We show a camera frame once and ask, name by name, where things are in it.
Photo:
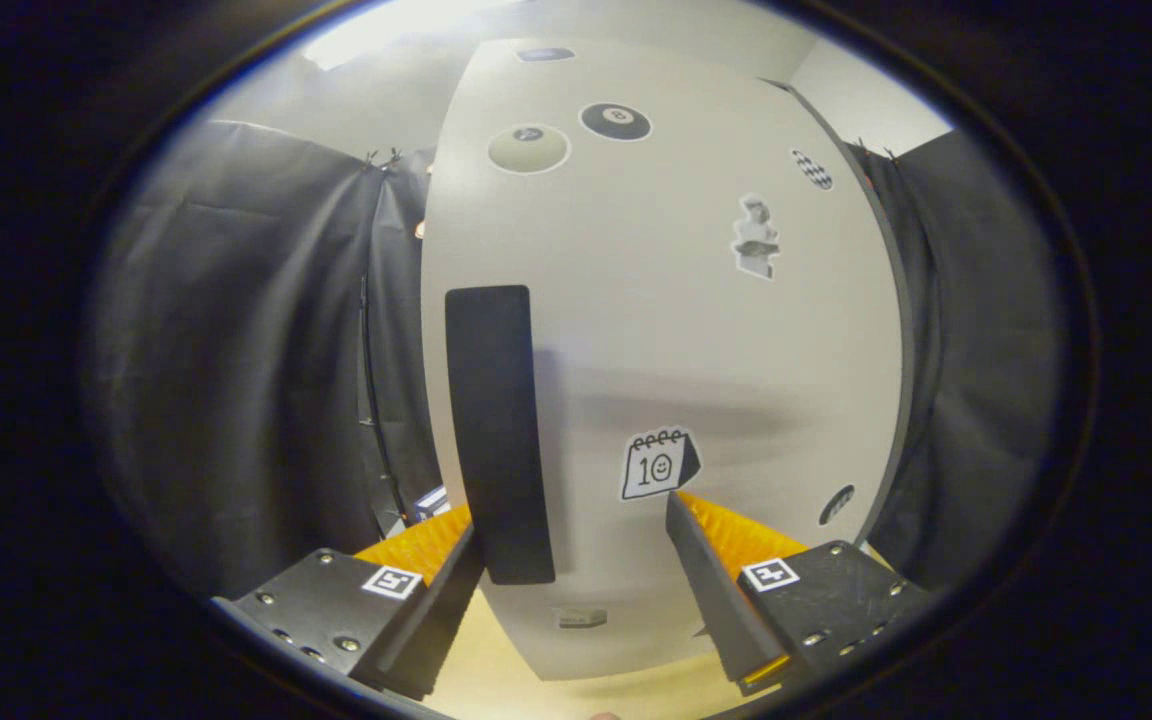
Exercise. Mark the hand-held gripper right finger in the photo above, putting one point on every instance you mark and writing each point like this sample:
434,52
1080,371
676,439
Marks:
721,610

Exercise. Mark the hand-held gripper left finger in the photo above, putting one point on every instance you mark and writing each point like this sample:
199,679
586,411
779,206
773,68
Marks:
441,620

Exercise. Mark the dark blue spine book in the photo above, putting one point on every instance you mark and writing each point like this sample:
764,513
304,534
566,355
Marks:
431,503

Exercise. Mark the white cabinet door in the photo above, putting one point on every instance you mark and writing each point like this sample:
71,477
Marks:
686,330

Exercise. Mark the black backdrop cloth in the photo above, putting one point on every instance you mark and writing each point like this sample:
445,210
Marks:
236,380

